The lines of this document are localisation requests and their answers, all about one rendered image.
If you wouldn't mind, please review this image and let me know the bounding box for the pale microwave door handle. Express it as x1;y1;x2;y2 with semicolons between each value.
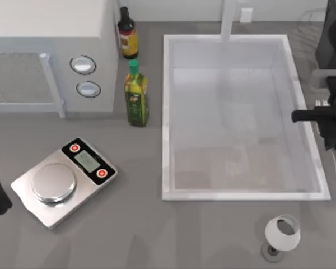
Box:
39;52;66;118

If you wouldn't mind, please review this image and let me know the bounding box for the tall white tap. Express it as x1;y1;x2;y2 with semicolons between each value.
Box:
220;0;236;43

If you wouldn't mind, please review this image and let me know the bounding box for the white sink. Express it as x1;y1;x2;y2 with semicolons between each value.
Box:
161;34;332;202

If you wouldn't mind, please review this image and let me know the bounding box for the pale microwave oven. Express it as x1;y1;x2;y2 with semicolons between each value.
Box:
0;0;120;120

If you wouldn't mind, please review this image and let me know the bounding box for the round microwave knob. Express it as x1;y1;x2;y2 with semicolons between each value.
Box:
76;80;102;98
69;54;97;76

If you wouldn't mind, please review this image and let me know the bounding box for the green bottle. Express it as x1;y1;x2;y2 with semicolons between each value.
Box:
124;59;150;127

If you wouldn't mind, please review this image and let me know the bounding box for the dark brown bottle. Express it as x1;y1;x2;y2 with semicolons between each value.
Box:
117;6;139;60

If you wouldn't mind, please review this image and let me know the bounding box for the silver kitchen scale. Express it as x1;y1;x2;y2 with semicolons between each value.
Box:
10;137;119;230

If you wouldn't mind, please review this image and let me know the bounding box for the white wall socket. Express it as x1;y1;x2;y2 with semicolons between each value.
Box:
239;7;253;24

